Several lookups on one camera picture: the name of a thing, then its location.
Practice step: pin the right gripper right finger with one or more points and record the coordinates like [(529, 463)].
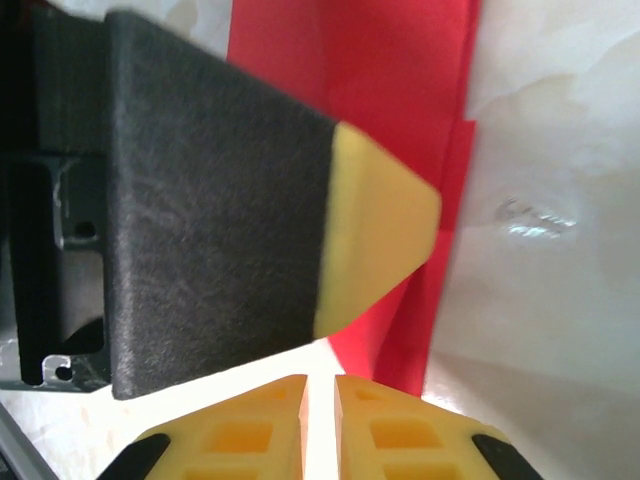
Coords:
[(410, 435)]

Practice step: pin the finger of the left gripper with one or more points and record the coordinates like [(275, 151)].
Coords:
[(225, 225)]

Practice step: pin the red paper sheet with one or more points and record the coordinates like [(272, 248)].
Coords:
[(390, 75)]

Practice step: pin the aluminium mounting rail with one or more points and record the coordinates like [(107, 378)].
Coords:
[(15, 450)]

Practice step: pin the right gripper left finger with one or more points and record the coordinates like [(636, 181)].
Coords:
[(240, 435)]

